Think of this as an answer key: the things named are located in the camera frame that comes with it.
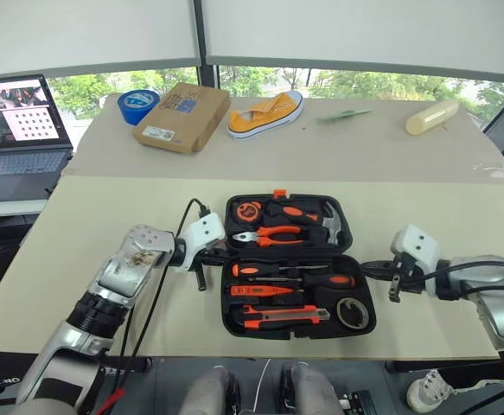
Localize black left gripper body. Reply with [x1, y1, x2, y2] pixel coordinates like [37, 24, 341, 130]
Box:
[192, 247, 219, 292]

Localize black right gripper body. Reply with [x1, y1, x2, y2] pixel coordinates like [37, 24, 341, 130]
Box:
[388, 252, 429, 303]

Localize flat-head screwdriver orange black handle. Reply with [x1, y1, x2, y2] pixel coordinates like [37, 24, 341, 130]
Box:
[231, 260, 330, 279]

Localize Phillips screwdriver orange black handle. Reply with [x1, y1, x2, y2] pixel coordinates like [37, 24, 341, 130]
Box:
[247, 272, 358, 296]

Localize orange voltage tester pen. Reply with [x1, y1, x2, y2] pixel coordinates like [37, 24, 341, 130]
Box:
[229, 284, 305, 297]

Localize black electrical tape roll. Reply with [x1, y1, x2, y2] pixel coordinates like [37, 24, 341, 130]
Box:
[335, 297, 370, 330]

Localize orange black utility knife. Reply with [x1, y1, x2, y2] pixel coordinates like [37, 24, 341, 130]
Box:
[229, 303, 332, 330]

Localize black tool case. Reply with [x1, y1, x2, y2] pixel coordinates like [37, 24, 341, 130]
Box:
[220, 188, 378, 341]

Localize orange black tape measure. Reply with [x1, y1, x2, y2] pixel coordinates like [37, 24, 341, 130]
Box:
[234, 201, 264, 223]

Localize black table base bar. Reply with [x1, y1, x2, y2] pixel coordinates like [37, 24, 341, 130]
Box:
[384, 357, 504, 376]

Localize white sneaker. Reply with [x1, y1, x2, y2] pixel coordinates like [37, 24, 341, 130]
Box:
[405, 368, 465, 413]

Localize grey rounded robot leg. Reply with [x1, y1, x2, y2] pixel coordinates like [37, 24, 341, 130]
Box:
[280, 361, 344, 415]
[176, 366, 240, 415]

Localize small black white device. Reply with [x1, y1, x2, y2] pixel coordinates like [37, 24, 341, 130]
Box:
[339, 389, 377, 415]

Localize brown cardboard box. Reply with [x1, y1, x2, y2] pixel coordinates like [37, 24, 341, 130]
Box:
[131, 82, 232, 155]

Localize yellow canvas shoe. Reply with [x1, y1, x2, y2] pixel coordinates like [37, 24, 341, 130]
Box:
[226, 90, 305, 141]

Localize cream cylinder roll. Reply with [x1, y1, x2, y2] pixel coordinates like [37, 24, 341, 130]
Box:
[404, 99, 461, 137]

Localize blue tape roll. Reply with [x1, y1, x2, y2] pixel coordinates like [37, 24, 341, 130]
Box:
[117, 89, 162, 127]

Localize open laptop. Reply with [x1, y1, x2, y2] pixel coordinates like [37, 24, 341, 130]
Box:
[0, 73, 75, 205]

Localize black bag with white lettering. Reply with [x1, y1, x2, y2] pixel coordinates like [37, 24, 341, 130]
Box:
[0, 348, 154, 408]

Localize wide white roller blind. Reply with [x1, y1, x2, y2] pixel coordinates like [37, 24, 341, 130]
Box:
[201, 0, 504, 84]

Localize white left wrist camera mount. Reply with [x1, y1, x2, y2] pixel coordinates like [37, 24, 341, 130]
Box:
[175, 212, 227, 274]

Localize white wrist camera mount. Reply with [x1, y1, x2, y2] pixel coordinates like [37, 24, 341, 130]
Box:
[390, 223, 443, 297]
[175, 212, 227, 274]

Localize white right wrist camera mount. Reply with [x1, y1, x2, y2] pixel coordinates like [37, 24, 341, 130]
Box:
[390, 223, 443, 297]

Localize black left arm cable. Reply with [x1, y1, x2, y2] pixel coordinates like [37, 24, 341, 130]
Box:
[103, 197, 212, 391]

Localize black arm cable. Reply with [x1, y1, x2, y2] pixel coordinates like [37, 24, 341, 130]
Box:
[405, 258, 504, 300]
[103, 197, 212, 391]

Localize orange handled pliers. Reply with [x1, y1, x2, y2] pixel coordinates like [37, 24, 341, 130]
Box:
[232, 225, 305, 249]

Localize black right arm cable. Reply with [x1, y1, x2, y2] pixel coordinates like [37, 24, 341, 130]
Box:
[405, 258, 504, 300]

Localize claw hammer orange black handle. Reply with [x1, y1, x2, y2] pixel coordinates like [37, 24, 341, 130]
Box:
[265, 200, 344, 247]

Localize thin white cable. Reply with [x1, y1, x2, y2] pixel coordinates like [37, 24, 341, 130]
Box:
[252, 358, 274, 415]

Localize dark window frame post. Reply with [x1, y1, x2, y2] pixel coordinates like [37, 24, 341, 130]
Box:
[192, 0, 221, 91]

